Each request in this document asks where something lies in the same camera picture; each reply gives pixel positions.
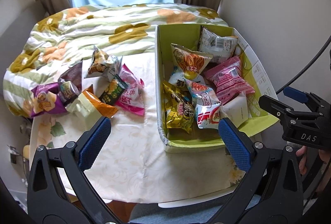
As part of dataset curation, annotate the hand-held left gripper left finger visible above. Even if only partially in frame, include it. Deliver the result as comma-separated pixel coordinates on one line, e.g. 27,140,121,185
27,117,114,224

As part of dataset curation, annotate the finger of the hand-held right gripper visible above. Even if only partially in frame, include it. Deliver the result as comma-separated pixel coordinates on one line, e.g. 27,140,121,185
259,95,313,124
283,87,331,105

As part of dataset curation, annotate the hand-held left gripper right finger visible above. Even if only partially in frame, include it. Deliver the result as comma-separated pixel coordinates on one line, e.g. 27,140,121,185
215,118,303,224

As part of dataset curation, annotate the plain white snack packet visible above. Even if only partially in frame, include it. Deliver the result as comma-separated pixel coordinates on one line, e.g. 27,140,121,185
221,92,250,127

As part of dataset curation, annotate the red white snack packet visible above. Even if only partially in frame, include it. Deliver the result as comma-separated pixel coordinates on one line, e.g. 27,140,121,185
185,79,223,129

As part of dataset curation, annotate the pink striped snack packet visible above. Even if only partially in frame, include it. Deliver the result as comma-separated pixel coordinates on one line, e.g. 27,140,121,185
203,56,255,106

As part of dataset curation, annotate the yellow black chip packet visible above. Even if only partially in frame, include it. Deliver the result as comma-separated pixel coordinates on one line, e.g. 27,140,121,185
162,82,197,134

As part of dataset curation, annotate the white blue snack packet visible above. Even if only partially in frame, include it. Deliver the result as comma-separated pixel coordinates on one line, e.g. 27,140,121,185
168,66,205,91

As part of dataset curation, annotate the white barcode snack packet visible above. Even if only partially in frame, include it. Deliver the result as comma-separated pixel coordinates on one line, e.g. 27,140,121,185
198,26,238,63

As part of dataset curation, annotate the orange yellow snack packet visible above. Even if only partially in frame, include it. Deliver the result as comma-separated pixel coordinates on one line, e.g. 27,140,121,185
170,43,214,80

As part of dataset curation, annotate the green cardboard box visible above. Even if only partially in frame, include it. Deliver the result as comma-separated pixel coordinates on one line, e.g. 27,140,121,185
155,24,280,154

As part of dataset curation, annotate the person's right hand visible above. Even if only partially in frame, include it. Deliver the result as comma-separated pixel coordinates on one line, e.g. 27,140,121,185
295,145,331,176

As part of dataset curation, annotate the floral tablecloth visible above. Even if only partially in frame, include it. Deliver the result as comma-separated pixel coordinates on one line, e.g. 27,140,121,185
30,52,249,202

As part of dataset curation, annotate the orange cream snack packet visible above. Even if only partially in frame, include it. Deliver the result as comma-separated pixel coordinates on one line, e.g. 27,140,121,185
66,84,118,125

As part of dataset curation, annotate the magenta snack packet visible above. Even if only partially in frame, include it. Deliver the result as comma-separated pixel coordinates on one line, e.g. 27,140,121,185
115,63,145,116

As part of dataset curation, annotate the green snack packet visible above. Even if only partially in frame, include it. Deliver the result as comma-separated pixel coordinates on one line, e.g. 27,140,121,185
98,74,126,107

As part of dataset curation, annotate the dark purple snack packet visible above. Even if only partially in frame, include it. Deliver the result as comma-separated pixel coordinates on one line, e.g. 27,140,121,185
57,59,84,106

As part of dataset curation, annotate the white round table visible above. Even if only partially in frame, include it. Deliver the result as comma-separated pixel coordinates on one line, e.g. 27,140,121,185
62,185,249,209

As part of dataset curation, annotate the silver chip packet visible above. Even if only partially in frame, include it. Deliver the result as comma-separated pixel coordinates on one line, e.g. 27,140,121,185
84,46,123,82

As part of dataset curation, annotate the small grey box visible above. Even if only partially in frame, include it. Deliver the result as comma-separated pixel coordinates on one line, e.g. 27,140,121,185
6,145,22,165

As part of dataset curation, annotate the person's blue grey clothing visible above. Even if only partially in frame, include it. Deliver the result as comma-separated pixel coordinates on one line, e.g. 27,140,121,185
128,193,261,224

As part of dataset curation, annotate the floral striped blanket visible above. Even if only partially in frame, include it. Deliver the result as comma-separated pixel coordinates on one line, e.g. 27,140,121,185
2,3,230,118

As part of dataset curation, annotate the black curved cable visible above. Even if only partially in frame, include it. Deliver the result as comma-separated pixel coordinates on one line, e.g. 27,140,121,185
275,33,331,95

